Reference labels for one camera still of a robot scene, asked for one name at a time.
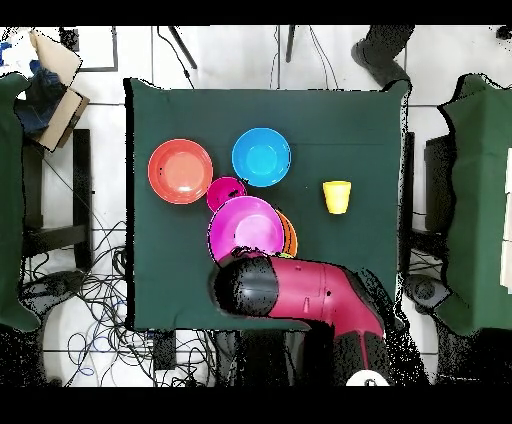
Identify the large magenta bowl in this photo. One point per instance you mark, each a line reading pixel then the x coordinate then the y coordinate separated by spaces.
pixel 240 224

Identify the large orange bowl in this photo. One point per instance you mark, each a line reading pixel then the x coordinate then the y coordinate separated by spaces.
pixel 290 236

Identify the blue bowl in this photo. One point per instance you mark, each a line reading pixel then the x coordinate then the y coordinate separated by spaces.
pixel 261 157

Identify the yellow cup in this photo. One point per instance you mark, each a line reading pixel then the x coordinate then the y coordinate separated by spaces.
pixel 338 206
pixel 336 188

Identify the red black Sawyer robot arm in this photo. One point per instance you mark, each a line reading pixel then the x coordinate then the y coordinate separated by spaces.
pixel 312 296

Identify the small crimson bowl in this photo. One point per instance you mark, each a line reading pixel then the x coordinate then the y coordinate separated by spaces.
pixel 220 192

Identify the wide red-orange bowl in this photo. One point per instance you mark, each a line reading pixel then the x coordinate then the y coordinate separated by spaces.
pixel 180 171

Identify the dark green tablecloth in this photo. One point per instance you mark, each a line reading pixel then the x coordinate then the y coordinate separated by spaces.
pixel 200 116

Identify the black tripod leg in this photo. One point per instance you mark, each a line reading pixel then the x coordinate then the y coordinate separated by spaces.
pixel 182 46
pixel 290 44

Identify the black cabinet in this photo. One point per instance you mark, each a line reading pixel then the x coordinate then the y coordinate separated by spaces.
pixel 438 180

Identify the person's foot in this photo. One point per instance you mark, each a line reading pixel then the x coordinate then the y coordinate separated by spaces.
pixel 382 52

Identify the dark green side cloth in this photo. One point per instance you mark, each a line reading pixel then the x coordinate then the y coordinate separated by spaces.
pixel 480 200
pixel 10 200

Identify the dark blue cloth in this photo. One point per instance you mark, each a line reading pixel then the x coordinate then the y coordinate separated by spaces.
pixel 40 100

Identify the cardboard box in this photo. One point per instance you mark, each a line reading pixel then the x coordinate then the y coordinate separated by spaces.
pixel 60 58

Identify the black stool frame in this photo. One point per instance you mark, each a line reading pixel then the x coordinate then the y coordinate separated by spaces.
pixel 82 180

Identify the grey pedestal foot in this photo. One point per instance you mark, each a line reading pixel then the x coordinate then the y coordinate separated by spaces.
pixel 426 291

